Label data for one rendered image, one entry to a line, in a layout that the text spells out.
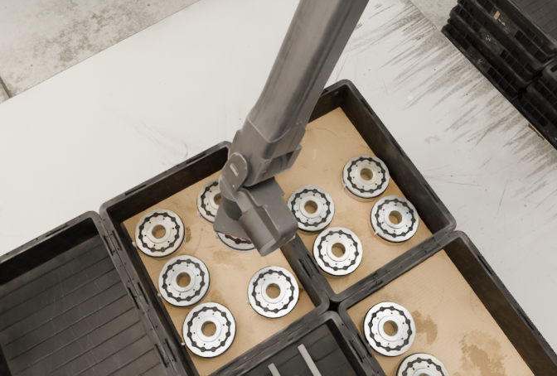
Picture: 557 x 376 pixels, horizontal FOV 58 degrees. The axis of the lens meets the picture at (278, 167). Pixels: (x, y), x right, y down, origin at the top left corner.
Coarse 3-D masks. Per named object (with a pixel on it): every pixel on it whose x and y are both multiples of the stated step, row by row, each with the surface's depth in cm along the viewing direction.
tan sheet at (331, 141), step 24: (336, 120) 119; (312, 144) 116; (336, 144) 117; (360, 144) 117; (312, 168) 114; (336, 168) 114; (288, 192) 112; (336, 192) 112; (384, 192) 112; (336, 216) 110; (360, 216) 110; (312, 240) 108; (360, 240) 108; (408, 240) 108; (360, 264) 106; (384, 264) 106; (336, 288) 104
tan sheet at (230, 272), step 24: (192, 192) 111; (192, 216) 109; (192, 240) 107; (216, 240) 107; (144, 264) 105; (216, 264) 105; (240, 264) 106; (264, 264) 106; (288, 264) 106; (216, 288) 104; (240, 288) 104; (168, 312) 102; (240, 312) 102; (240, 336) 100; (264, 336) 100; (192, 360) 98; (216, 360) 98
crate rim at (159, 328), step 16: (224, 144) 105; (192, 160) 104; (160, 176) 102; (128, 192) 100; (112, 224) 98; (112, 240) 97; (128, 256) 96; (128, 272) 94; (304, 272) 95; (144, 288) 94; (320, 288) 94; (144, 304) 92; (160, 320) 92; (304, 320) 92; (160, 336) 90; (272, 336) 91; (176, 352) 90; (256, 352) 90; (176, 368) 88; (224, 368) 90
